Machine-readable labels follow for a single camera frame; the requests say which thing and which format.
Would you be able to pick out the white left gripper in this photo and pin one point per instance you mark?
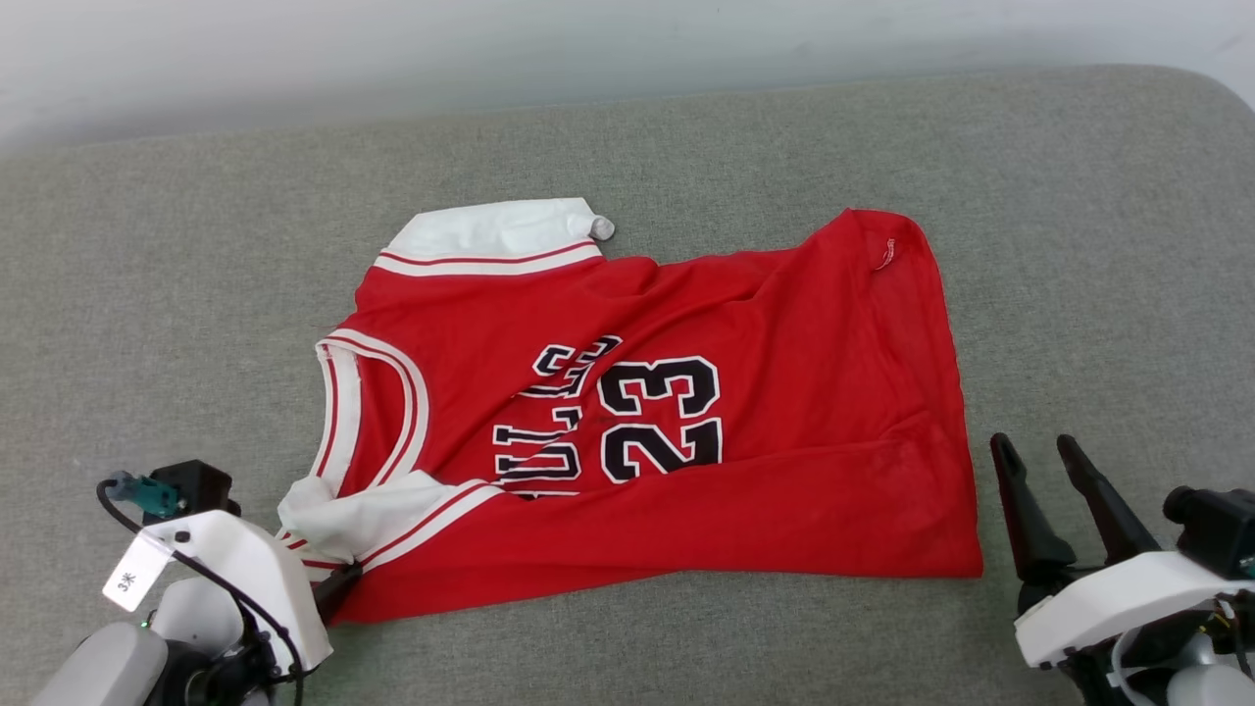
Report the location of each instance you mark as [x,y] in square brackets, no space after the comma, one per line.
[260,579]

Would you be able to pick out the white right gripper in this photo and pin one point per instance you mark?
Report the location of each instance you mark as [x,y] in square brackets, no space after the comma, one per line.
[1108,603]

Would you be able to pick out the red basketball jersey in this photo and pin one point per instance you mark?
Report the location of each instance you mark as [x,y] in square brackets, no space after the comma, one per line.
[784,392]

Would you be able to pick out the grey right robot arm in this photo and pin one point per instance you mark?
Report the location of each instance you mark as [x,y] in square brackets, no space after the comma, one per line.
[1201,686]

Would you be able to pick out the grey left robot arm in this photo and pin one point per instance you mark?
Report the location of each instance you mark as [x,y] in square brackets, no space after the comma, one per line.
[98,672]

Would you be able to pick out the white paper label tag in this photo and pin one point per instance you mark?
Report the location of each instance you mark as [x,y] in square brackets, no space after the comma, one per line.
[132,579]

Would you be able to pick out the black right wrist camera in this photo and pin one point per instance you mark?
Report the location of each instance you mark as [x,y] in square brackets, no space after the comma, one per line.
[1216,529]

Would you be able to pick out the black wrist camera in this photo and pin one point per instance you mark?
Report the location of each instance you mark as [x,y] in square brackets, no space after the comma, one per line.
[1216,529]
[201,485]

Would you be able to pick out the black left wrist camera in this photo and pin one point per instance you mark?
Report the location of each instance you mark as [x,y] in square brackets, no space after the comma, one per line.
[201,485]

